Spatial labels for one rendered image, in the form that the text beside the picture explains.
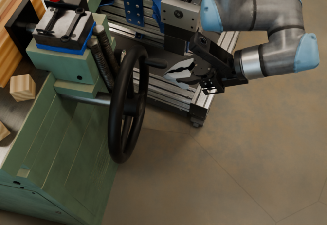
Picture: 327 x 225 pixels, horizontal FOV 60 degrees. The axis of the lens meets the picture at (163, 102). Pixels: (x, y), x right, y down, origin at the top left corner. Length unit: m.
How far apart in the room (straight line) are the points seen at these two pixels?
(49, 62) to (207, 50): 0.35
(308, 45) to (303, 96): 1.24
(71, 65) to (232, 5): 0.36
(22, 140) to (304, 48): 0.59
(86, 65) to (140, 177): 0.94
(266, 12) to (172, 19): 0.45
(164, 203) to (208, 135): 0.43
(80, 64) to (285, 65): 0.43
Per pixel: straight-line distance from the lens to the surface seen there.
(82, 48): 0.61
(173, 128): 1.57
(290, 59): 0.64
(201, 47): 0.64
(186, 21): 1.02
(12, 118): 0.65
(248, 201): 1.49
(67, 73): 0.67
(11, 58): 0.71
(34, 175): 0.72
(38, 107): 0.66
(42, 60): 0.67
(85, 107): 0.91
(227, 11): 0.64
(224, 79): 0.72
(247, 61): 0.65
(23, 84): 0.64
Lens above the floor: 1.40
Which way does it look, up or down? 58 degrees down
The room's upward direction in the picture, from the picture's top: straight up
